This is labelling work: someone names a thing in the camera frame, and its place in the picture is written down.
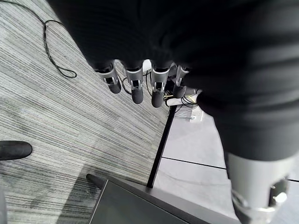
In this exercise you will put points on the black metal bar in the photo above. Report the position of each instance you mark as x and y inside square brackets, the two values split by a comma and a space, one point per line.
[161, 144]

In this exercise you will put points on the white power strip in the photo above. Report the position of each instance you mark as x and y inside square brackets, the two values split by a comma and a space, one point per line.
[174, 101]

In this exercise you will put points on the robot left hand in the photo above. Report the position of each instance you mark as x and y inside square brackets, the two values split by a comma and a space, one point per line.
[187, 35]

